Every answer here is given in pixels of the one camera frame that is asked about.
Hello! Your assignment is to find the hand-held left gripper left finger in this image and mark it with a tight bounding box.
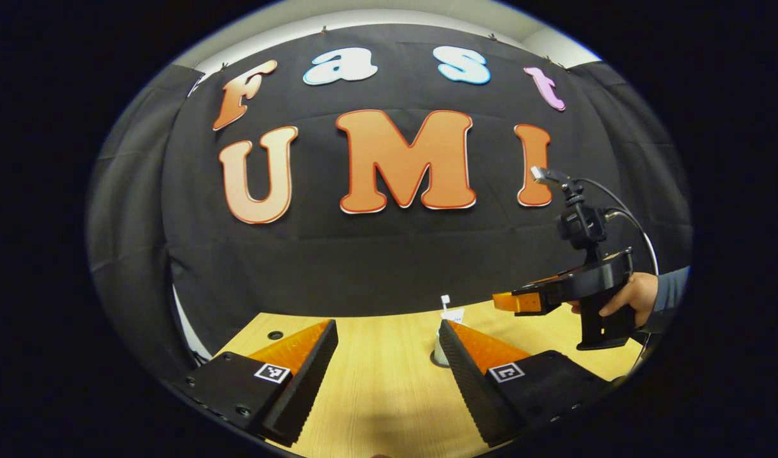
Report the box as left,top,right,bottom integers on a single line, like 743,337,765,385
171,319,340,448

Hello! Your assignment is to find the black backdrop cloth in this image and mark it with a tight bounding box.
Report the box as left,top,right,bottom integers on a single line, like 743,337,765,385
87,24,693,382

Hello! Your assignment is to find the light blue cup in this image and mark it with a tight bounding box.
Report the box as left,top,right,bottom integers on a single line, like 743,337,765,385
434,319,454,368

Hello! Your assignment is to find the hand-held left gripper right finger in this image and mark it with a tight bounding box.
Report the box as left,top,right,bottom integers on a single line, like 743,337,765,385
438,319,613,448

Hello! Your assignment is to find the black cable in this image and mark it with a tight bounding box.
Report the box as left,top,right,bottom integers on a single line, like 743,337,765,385
576,177,661,373

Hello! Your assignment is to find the wooden desktop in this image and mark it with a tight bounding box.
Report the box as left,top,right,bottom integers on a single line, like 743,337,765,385
191,299,647,458

